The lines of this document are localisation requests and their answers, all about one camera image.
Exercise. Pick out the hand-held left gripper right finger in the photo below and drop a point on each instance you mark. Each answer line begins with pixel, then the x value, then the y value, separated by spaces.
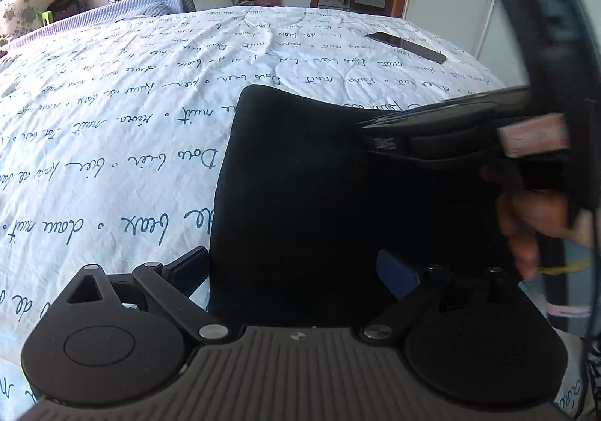
pixel 396 278

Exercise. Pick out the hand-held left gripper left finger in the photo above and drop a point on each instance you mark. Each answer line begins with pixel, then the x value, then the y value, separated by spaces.
pixel 188 271

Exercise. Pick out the black pants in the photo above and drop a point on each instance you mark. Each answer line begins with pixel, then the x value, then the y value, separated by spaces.
pixel 305 191

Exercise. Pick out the person's right hand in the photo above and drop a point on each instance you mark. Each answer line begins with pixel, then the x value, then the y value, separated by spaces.
pixel 530 214

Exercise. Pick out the black smartphone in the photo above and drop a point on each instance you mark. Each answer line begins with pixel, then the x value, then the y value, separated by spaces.
pixel 406 47

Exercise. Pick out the white printed bed blanket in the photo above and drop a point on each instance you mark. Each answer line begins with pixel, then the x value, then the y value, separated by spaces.
pixel 117 120

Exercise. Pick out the blue striped blanket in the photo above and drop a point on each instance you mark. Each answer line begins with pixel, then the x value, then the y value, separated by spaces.
pixel 141 3

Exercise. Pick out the green object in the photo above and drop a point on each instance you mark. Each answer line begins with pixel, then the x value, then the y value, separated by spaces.
pixel 47 16

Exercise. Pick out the dark bag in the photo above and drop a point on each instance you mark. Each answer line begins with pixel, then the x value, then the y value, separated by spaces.
pixel 68 4

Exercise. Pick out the floral pillow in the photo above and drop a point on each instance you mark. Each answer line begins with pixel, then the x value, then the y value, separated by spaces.
pixel 16 12

